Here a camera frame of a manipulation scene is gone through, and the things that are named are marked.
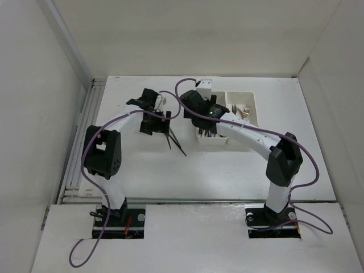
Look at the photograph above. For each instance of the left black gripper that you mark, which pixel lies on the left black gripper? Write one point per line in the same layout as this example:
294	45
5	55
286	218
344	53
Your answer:
161	127

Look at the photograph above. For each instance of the small copper teaspoon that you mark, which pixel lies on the small copper teaspoon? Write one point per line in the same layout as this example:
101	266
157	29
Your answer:
167	138

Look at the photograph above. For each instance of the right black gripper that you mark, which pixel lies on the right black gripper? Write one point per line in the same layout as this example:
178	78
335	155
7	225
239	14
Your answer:
211	102

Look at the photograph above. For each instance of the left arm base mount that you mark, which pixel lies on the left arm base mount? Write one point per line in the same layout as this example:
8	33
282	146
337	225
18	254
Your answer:
126	223

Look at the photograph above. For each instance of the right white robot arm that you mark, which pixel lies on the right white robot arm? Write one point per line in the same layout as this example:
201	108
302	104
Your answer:
283	157

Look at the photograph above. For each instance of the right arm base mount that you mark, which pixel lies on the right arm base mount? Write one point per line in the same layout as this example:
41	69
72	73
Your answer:
264	223

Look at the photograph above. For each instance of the silver fork black handle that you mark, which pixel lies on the silver fork black handle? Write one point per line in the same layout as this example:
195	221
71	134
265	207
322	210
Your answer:
175	140

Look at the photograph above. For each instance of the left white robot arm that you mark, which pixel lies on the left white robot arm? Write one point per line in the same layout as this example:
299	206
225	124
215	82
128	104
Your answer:
102	152

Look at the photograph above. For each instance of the white container bin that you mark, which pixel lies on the white container bin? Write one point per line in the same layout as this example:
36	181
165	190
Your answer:
207	137
243	105

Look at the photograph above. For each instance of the copper fork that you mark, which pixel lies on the copper fork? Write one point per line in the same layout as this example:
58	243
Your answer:
245	112

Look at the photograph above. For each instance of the white left container bin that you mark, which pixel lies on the white left container bin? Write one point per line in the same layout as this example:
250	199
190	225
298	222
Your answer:
207	137

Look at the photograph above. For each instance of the white right container bin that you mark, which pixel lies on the white right container bin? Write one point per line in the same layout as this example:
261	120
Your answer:
243	105

